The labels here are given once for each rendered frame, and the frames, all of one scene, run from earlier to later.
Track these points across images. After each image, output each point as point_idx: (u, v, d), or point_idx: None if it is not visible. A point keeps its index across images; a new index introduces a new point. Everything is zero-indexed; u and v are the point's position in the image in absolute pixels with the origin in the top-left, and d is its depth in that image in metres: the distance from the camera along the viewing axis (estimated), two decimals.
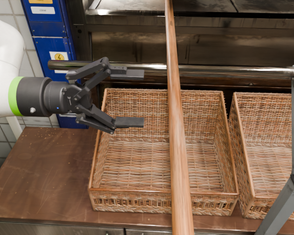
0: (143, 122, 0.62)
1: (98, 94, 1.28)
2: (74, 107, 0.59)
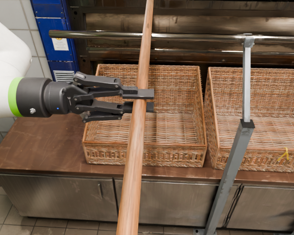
0: (153, 107, 0.59)
1: (92, 71, 1.47)
2: (74, 107, 0.59)
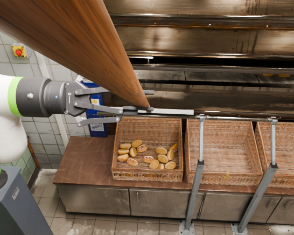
0: (153, 107, 0.58)
1: None
2: (73, 106, 0.58)
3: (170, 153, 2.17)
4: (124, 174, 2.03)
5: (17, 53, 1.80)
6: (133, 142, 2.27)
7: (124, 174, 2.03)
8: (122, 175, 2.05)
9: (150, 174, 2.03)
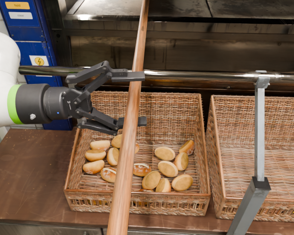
0: (146, 121, 0.62)
1: None
2: (74, 112, 0.59)
3: (181, 157, 1.17)
4: (93, 200, 1.04)
5: None
6: (115, 138, 1.27)
7: (93, 201, 1.04)
8: (88, 201, 1.05)
9: None
